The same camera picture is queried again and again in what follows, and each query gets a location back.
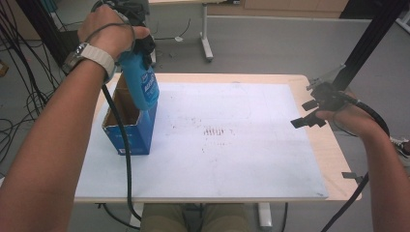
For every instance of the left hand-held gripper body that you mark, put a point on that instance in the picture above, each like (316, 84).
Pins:
(133, 11)

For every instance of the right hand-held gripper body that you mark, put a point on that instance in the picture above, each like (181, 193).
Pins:
(328, 96)

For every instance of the blue bottle with white cap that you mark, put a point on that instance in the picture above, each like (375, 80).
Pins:
(143, 83)

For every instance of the blue cardboard box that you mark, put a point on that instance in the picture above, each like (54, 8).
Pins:
(135, 135)

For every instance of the person's right hand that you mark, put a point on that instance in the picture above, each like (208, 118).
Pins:
(353, 119)

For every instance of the person's left hand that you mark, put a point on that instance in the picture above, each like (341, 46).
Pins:
(109, 35)

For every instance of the background table with white leg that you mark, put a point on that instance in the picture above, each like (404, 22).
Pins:
(206, 38)

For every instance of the black tape strip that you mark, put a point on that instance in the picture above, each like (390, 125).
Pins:
(351, 176)

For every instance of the white paper sheet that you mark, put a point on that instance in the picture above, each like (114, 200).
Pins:
(232, 161)

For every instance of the person's shoe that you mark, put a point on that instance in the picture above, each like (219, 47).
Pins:
(401, 145)

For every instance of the white table leg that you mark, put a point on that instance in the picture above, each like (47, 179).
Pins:
(137, 214)
(265, 216)

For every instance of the person's right leg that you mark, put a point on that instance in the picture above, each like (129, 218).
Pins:
(225, 217)

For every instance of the person's leg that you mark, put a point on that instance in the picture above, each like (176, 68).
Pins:
(225, 217)
(162, 217)

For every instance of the person's left leg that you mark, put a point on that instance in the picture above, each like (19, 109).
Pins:
(162, 217)

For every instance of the black metal frame post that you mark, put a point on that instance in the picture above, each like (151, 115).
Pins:
(364, 42)
(42, 25)

